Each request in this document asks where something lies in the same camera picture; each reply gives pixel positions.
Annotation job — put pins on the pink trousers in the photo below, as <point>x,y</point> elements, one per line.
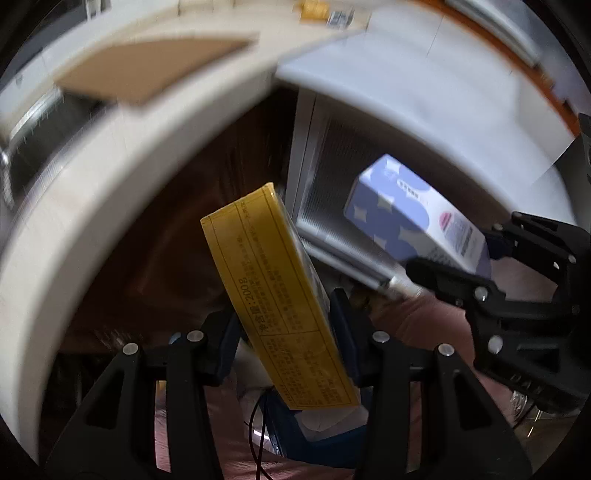
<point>429,323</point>

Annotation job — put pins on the purple white box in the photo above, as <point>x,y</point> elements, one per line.
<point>406,217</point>

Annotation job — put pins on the white metal bar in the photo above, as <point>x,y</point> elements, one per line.
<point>508,32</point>

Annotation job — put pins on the striped black white packet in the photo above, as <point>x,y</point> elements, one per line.
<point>339,18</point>

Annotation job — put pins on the brown cardboard sheet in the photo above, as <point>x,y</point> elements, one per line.
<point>147,64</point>

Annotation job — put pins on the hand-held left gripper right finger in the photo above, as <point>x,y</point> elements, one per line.
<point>344,332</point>

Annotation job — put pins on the blue plastic stool frame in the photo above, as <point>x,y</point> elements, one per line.
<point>295,438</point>

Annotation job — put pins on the yellow box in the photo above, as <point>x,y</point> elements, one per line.
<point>277,300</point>

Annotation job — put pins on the shiny metal pot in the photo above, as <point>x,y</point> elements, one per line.
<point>521,406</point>

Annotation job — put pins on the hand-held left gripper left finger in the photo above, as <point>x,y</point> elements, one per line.
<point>226,355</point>

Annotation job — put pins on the orange yellow packet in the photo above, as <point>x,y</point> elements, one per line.
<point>314,9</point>

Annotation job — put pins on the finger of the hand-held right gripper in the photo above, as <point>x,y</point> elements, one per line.
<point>540,244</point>
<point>452,284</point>

